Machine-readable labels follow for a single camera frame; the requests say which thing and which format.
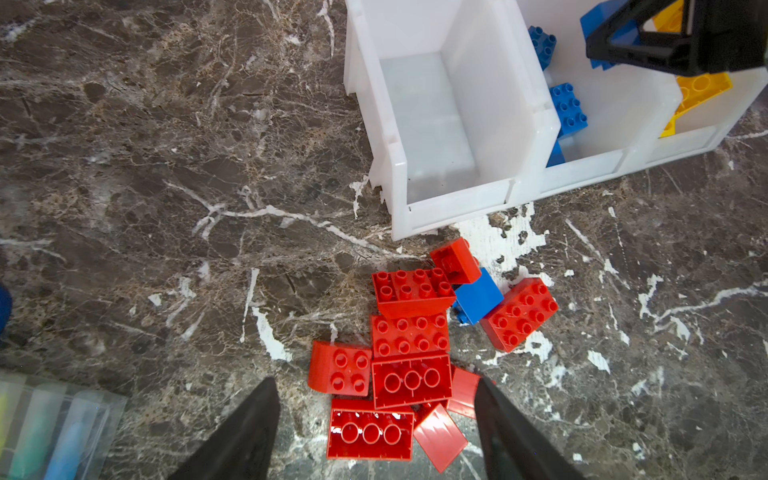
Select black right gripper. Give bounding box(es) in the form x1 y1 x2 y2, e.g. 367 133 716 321
584 0 767 75

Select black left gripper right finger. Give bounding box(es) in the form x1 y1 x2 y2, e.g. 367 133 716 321
474 377 584 480

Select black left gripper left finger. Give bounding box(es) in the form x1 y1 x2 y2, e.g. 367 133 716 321
170 377 280 479

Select white three-compartment plastic bin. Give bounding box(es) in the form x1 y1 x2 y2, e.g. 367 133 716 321
344 1 767 240

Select yellow lego bricks in bin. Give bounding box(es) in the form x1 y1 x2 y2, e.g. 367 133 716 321
653 0 733 138

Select red lego brick pile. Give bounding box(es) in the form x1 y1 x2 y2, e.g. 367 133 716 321
308 238 559 472

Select blue lego brick by pile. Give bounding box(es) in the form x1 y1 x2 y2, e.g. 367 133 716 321
452 267 503 325

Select clear pack of markers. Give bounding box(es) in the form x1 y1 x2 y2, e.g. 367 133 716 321
1 370 127 479

